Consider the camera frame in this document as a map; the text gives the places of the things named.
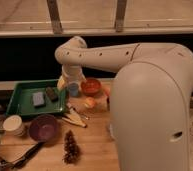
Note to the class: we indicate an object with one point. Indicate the green plastic tray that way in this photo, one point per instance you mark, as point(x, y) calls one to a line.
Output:
point(21, 102)

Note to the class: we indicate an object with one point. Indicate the wooden spatula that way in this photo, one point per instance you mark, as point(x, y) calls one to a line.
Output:
point(74, 119)

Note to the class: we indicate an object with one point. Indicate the metal window frame rail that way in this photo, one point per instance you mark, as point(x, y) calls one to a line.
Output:
point(94, 17)

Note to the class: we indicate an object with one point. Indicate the white paper cup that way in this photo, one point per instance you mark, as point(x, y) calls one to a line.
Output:
point(13, 125)

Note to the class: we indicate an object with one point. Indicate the brown pine cone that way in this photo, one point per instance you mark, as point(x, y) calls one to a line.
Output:
point(72, 150)

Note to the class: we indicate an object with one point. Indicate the black handled tool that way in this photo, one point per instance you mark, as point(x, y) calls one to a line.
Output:
point(21, 160)

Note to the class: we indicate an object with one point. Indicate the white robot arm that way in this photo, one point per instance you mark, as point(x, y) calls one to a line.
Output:
point(149, 100)

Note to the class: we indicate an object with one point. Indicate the yellow orange toy fruit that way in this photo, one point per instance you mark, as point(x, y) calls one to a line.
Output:
point(90, 102)

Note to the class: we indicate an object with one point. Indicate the purple bowl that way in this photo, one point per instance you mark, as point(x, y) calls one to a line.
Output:
point(43, 128)

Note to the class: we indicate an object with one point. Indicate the small blue cup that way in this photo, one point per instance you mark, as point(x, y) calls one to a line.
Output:
point(73, 89)

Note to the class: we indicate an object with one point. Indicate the dark brown block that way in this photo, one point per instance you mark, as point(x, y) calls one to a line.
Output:
point(51, 94)

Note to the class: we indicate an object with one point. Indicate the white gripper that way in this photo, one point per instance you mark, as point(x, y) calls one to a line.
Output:
point(69, 75)

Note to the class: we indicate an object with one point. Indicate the orange bowl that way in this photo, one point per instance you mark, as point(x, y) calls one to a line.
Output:
point(90, 86)

